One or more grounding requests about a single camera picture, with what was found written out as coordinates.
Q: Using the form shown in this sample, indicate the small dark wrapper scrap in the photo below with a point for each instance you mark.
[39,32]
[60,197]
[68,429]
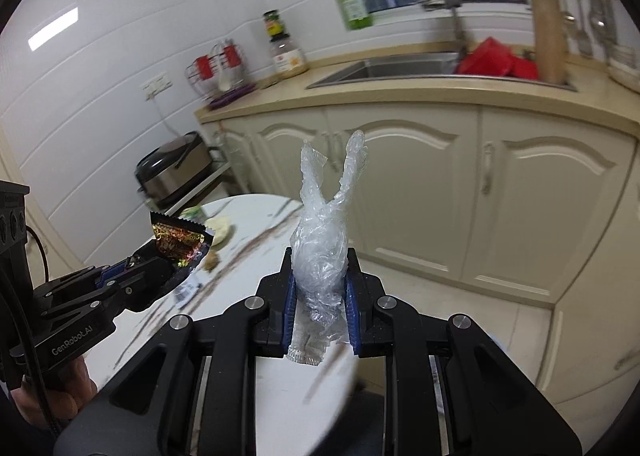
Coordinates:
[186,295]

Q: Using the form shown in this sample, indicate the clear plastic wrap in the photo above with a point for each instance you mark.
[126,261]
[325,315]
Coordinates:
[320,246]

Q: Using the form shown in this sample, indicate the metal faucet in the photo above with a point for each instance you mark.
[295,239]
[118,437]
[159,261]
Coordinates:
[455,21]

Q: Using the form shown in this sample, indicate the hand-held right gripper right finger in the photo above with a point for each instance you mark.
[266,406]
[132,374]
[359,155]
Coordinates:
[351,316]

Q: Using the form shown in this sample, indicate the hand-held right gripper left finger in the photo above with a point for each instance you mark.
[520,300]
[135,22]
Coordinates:
[287,306]

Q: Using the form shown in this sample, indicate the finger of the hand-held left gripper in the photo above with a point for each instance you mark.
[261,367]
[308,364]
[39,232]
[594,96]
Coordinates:
[107,276]
[155,281]

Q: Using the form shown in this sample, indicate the beige kitchen countertop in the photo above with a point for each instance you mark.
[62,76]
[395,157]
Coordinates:
[280,96]

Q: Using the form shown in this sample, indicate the wooden cutting board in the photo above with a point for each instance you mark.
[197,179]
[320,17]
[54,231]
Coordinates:
[547,36]

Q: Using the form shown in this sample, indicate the steel sink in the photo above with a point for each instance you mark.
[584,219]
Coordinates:
[390,69]

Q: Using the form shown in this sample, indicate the white crumpled tissue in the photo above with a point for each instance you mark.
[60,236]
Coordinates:
[220,228]

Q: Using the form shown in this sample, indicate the glass jar with white label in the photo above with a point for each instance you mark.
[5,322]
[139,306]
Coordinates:
[287,61]

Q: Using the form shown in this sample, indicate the person's left hand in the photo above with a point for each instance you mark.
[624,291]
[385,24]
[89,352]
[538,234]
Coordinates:
[80,386]

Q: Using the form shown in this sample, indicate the small brown nut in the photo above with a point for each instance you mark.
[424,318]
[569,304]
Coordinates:
[211,260]

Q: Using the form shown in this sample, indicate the cream kitchen cabinet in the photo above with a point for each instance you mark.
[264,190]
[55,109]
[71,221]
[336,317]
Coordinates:
[415,196]

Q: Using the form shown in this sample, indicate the grey rice cooker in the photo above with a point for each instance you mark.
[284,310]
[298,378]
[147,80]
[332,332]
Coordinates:
[170,171]

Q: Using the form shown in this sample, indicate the red plastic cup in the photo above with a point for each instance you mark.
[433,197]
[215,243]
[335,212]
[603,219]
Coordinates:
[231,56]
[203,67]

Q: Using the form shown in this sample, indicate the white wall power outlet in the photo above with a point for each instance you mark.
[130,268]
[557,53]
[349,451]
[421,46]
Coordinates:
[156,85]

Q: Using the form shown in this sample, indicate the white spoon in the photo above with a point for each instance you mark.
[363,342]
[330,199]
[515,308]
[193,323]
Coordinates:
[225,84]

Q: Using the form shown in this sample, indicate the red basin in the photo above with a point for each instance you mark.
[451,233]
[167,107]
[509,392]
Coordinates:
[490,59]

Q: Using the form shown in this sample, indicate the dark shiny candy wrapper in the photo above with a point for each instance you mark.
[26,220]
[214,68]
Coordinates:
[175,241]

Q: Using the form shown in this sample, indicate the sauce bottle with green cap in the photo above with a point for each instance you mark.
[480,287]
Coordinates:
[274,26]

